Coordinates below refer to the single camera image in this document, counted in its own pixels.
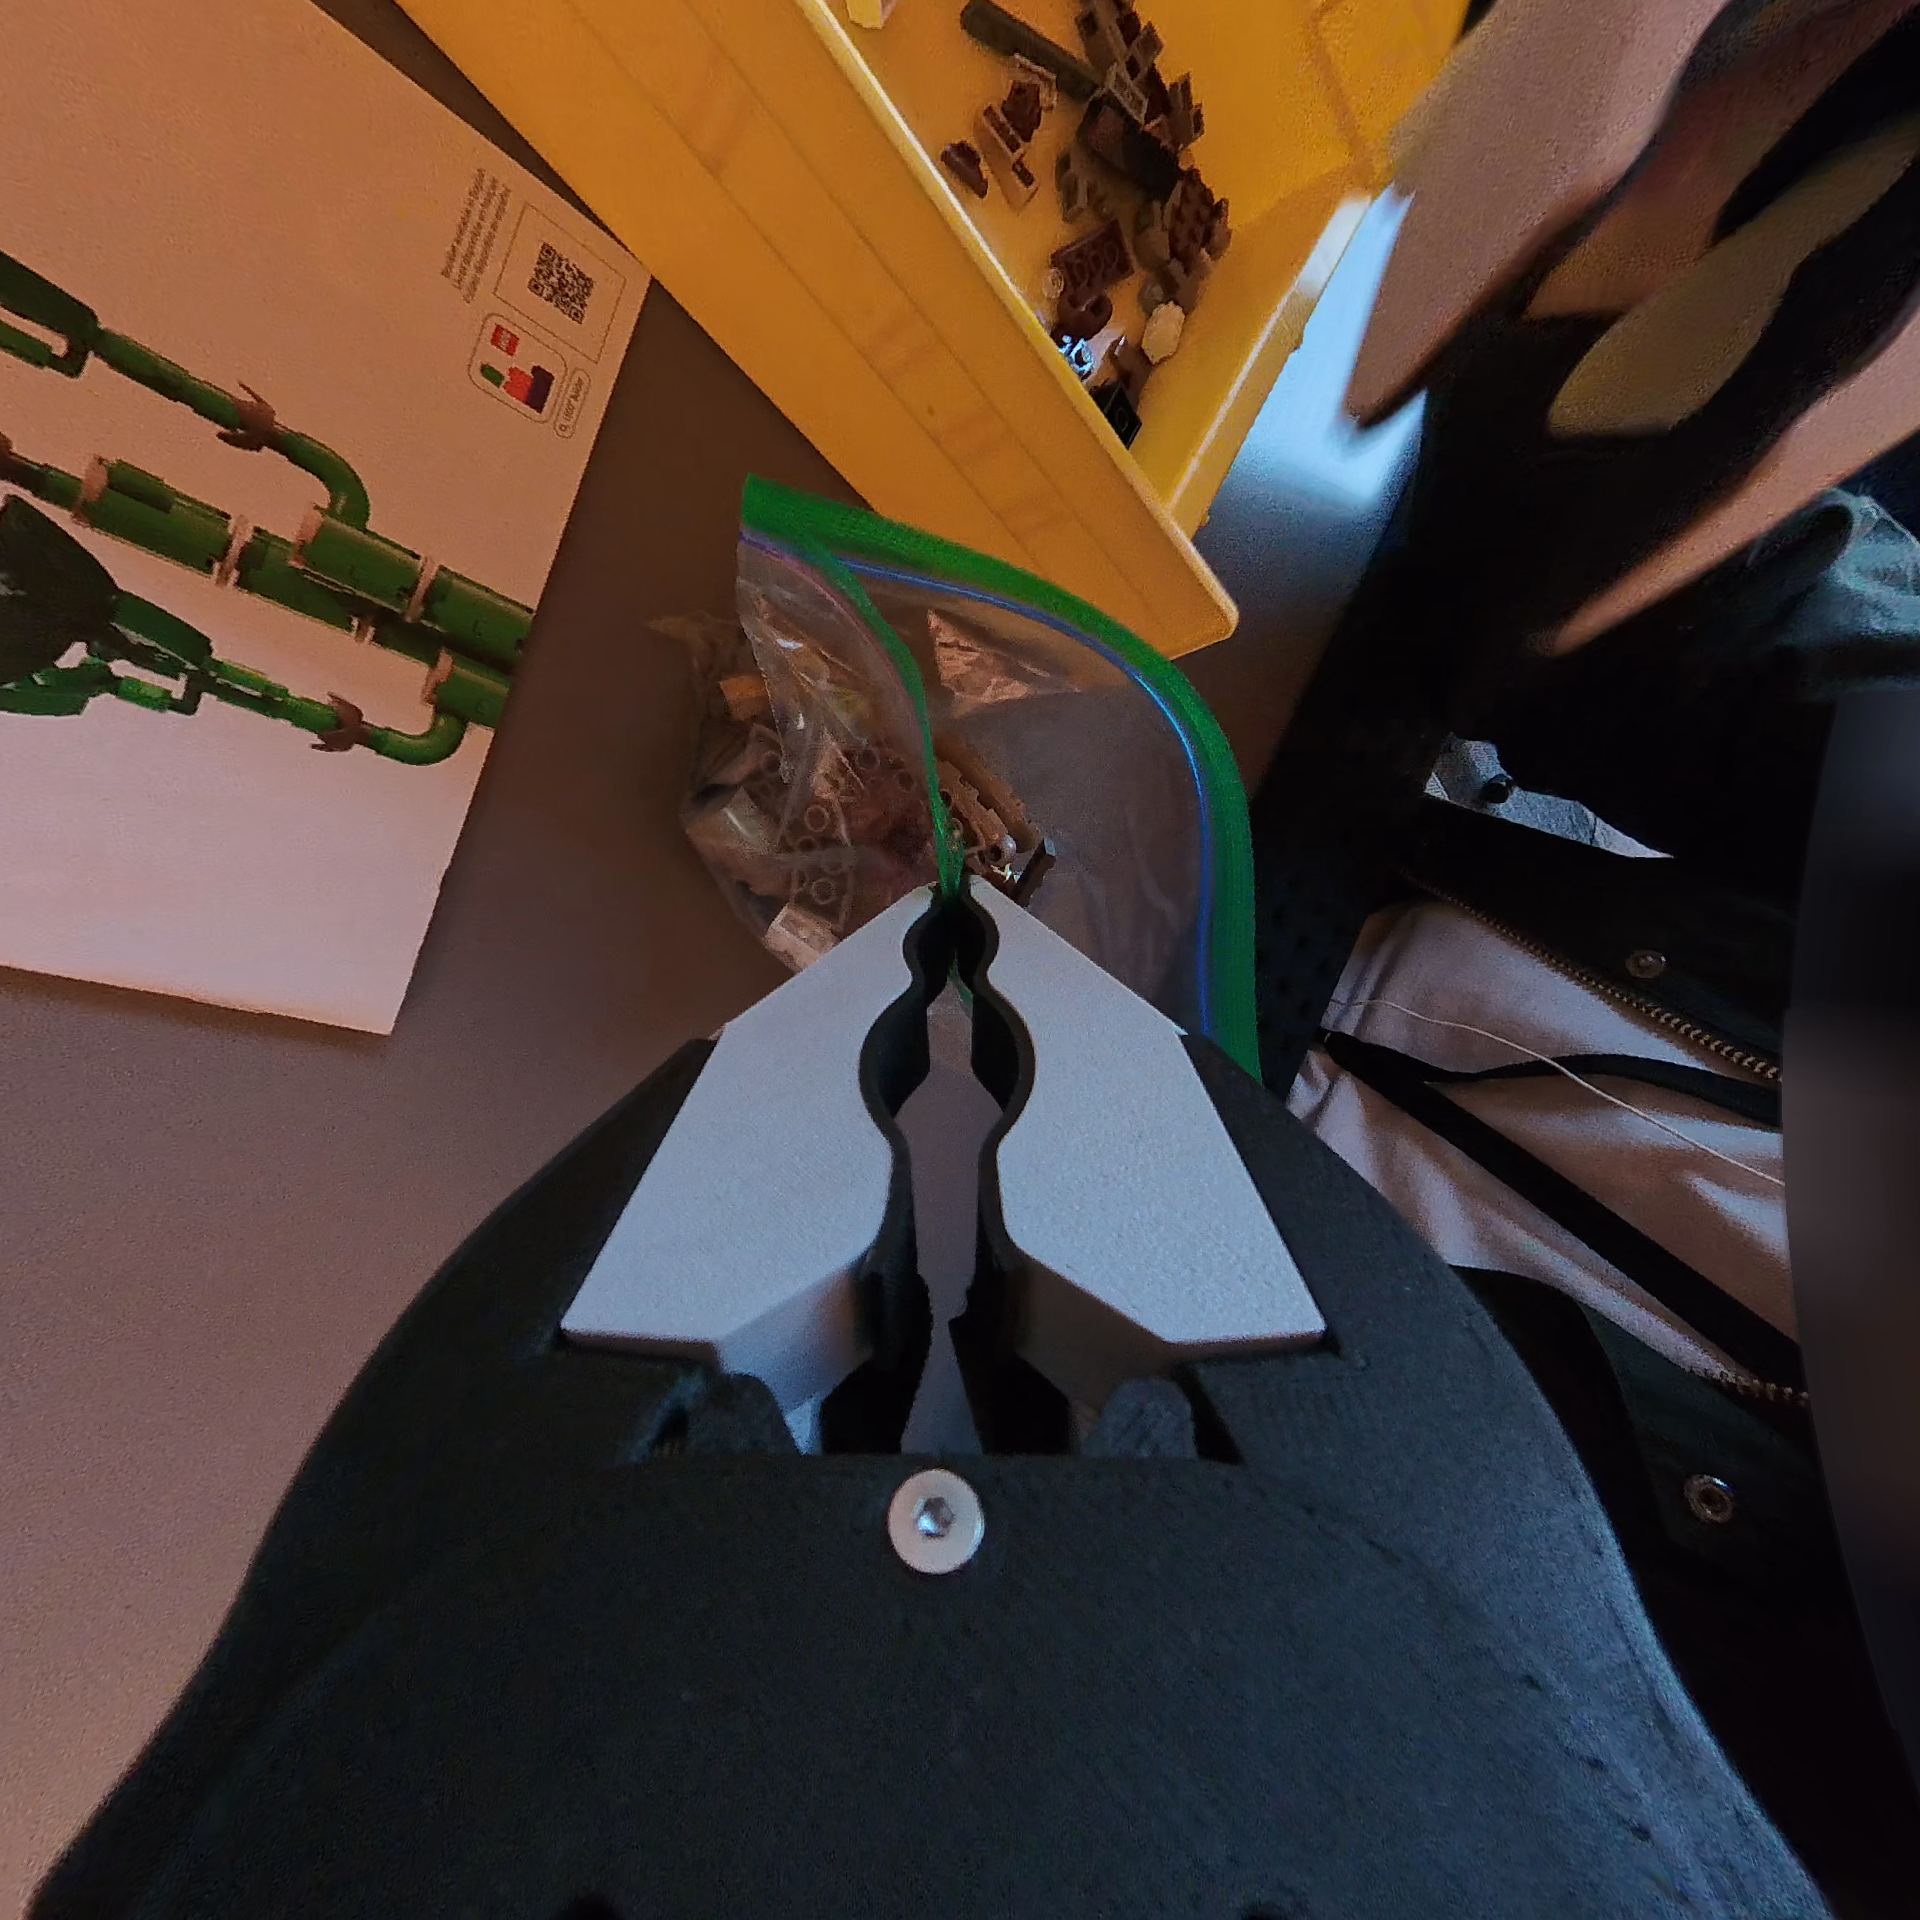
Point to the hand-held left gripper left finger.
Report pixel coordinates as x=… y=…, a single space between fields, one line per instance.
x=750 y=1200

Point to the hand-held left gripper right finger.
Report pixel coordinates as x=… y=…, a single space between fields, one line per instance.
x=1156 y=1200

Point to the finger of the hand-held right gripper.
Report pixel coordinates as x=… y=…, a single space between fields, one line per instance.
x=1801 y=525
x=1485 y=212

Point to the pile of toy building bricks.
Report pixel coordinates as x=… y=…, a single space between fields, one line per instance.
x=1125 y=182

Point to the small cluster of toy bricks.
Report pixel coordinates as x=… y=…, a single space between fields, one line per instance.
x=810 y=811

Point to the clear zip bag green seal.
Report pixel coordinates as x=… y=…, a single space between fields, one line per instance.
x=1081 y=750

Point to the yellow plastic storage bin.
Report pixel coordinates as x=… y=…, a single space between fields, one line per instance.
x=750 y=196

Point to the grey desk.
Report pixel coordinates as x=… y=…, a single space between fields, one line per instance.
x=225 y=1276

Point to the white shirt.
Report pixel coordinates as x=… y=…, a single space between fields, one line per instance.
x=1441 y=1141

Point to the black perforated chair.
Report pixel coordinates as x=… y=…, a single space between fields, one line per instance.
x=1321 y=932

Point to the dark green jacket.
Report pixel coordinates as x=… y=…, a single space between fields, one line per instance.
x=1577 y=839

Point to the plant building instruction booklet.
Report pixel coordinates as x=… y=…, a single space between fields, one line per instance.
x=225 y=839

